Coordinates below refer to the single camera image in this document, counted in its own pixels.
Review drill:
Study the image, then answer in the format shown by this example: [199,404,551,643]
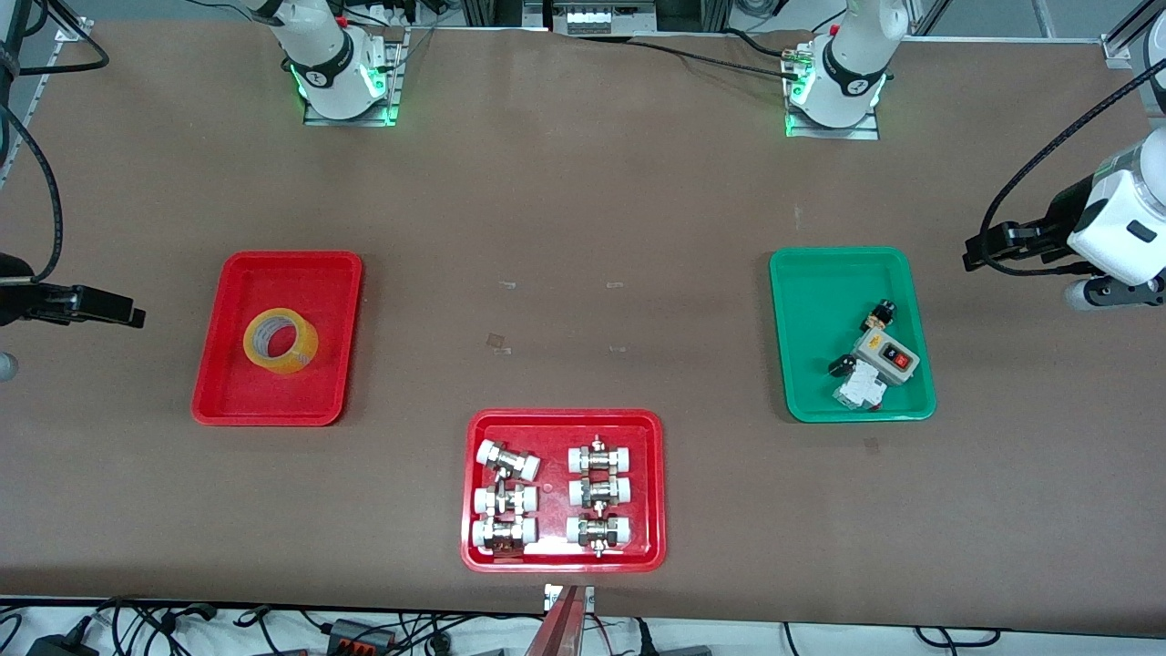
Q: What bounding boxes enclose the yellow tape roll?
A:
[242,308,320,375]

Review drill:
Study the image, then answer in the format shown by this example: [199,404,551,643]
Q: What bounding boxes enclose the red plastic tray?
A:
[460,408,668,574]
[191,251,363,427]

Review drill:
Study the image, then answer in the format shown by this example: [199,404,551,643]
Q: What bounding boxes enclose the green plastic tray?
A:
[770,246,937,424]

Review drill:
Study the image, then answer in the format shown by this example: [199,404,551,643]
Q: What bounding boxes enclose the white circuit breaker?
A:
[835,358,889,413]

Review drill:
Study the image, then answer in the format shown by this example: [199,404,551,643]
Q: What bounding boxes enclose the black power adapter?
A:
[26,633,99,656]

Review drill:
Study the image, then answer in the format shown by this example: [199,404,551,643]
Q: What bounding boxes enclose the black box orange connectors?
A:
[326,618,399,656]

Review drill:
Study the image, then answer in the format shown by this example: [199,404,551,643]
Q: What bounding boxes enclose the white-capped metal pipe fitting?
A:
[471,516,538,555]
[566,512,633,557]
[568,436,634,475]
[472,483,538,517]
[476,439,542,482]
[568,474,633,508]

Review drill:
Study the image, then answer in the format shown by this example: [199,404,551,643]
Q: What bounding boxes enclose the grey power strip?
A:
[551,0,657,36]

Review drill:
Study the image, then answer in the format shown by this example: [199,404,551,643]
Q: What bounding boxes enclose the red metal bar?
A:
[524,585,584,656]

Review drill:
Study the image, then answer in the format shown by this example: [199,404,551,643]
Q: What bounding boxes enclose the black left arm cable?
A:
[980,59,1166,274]

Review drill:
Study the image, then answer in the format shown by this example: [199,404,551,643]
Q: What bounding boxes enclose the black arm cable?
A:
[980,59,1166,274]
[0,0,110,283]

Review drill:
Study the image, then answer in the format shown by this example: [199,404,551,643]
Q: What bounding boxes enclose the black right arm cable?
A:
[0,0,110,283]

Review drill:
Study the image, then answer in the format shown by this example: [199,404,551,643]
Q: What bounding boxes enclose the grey switch box red button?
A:
[852,326,921,387]

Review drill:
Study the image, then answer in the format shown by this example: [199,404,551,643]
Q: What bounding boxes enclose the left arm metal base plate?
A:
[785,46,881,140]

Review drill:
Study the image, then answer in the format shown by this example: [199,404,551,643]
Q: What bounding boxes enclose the thin black table cable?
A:
[578,35,803,81]

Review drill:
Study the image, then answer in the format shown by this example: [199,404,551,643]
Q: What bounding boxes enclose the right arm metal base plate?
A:
[303,27,404,127]

